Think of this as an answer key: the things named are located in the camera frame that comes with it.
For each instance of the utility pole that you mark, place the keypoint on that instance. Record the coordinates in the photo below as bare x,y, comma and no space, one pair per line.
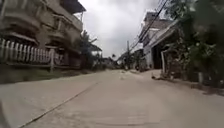
128,55

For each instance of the palm tree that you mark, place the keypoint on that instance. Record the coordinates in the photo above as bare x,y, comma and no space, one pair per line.
86,50

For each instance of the grey concrete road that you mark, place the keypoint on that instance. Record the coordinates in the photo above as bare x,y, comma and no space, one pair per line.
110,103

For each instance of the white building with grey roof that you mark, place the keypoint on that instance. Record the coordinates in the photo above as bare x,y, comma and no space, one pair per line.
155,43

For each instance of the beige multi-storey building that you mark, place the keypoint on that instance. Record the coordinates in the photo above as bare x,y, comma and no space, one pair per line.
36,30

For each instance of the white picket fence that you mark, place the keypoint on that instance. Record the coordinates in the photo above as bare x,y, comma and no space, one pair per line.
26,53

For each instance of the grey roadside verge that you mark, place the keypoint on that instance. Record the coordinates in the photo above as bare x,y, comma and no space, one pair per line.
196,86

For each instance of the row of green trees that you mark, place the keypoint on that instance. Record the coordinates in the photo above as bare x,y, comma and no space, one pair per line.
200,40

